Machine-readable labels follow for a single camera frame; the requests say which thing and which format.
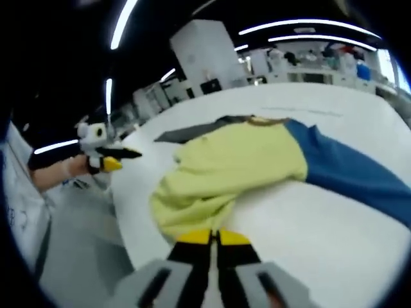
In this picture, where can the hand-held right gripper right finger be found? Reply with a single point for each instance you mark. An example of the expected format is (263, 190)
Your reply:
(244, 279)

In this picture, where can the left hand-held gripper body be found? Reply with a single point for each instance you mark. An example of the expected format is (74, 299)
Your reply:
(93, 136)

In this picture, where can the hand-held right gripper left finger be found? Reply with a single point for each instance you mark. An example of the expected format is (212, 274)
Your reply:
(180, 272)

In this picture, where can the yellow blue garment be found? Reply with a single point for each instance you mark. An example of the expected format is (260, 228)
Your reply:
(241, 160)

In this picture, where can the person's left hand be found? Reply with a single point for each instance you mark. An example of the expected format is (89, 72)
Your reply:
(78, 166)

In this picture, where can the white ceiling light strip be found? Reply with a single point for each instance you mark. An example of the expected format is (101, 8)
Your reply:
(109, 96)
(321, 39)
(122, 22)
(305, 23)
(168, 74)
(54, 147)

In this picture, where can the white square column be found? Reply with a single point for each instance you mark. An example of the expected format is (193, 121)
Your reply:
(205, 51)

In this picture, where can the row of white cabinets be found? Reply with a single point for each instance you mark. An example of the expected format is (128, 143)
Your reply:
(305, 77)

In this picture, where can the blue box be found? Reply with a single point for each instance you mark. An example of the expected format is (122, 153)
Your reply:
(363, 71)

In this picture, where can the black wall panel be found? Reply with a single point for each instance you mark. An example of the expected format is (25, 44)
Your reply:
(211, 86)

